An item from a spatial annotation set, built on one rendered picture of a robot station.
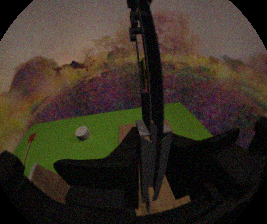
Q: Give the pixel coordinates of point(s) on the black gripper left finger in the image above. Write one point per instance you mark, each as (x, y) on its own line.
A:
(117, 171)

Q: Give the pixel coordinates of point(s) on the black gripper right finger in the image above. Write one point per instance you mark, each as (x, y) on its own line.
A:
(188, 158)

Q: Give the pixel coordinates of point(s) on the grey cylinder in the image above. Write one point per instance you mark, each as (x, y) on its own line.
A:
(82, 133)

